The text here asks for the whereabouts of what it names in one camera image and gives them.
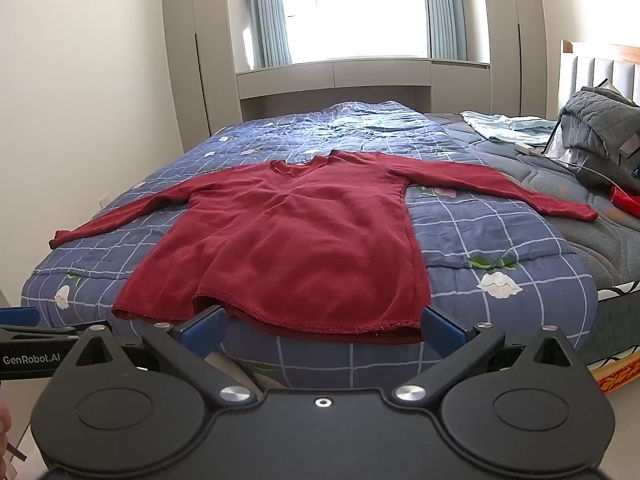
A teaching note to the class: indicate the beige window seat cabinet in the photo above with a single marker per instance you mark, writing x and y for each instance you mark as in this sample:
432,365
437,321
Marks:
330,82

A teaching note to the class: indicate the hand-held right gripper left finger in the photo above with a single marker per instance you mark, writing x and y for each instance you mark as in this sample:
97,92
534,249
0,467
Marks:
206,330

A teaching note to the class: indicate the grey quilted mattress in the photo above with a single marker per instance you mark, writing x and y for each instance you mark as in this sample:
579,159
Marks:
590,240

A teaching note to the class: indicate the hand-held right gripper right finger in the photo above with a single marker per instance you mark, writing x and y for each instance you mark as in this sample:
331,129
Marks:
441,330

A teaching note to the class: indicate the red item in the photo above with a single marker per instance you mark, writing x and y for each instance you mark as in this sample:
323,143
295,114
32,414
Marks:
625,200

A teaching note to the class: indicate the white charger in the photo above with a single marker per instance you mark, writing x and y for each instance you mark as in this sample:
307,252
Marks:
524,147

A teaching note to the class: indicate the window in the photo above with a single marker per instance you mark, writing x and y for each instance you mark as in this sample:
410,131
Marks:
360,5

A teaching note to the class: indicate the beige wardrobe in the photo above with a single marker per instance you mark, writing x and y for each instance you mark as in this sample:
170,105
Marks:
520,35
200,60

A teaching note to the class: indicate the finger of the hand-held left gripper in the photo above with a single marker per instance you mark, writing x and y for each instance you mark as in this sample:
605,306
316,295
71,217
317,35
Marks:
19,317

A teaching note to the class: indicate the blue-grey curtain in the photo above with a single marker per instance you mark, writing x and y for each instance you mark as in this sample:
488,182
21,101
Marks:
267,10
445,10

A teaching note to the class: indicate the white wall socket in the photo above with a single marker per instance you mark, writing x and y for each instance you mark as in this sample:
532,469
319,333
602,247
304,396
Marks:
102,200

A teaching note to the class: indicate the light patterned pillow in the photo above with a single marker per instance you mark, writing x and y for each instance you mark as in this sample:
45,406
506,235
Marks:
505,127

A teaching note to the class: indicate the red towel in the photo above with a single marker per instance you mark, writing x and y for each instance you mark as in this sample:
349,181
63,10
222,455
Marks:
300,240

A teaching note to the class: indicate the grey padded headboard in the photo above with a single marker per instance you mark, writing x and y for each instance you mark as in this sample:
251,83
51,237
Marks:
605,67

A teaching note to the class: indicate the patterned bed base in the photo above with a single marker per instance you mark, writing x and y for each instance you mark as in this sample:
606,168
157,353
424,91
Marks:
617,340

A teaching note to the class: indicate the blue checked floral quilt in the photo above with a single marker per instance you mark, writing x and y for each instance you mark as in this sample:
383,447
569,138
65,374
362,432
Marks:
500,240

